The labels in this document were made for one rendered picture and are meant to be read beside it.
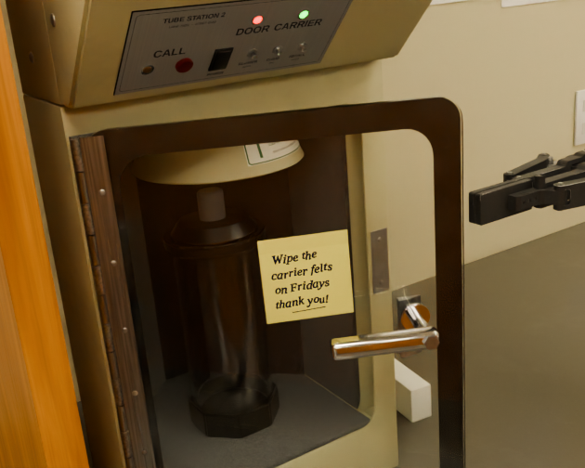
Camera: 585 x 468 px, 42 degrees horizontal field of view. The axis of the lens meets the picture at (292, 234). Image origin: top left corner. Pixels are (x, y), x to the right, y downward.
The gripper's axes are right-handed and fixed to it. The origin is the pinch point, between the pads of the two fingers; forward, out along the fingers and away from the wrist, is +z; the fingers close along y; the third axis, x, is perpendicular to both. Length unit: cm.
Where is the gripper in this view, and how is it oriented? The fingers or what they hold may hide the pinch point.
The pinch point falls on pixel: (500, 201)
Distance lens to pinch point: 75.8
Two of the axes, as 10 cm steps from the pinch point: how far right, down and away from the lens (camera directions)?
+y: 5.4, 2.2, -8.1
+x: 0.9, 9.5, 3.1
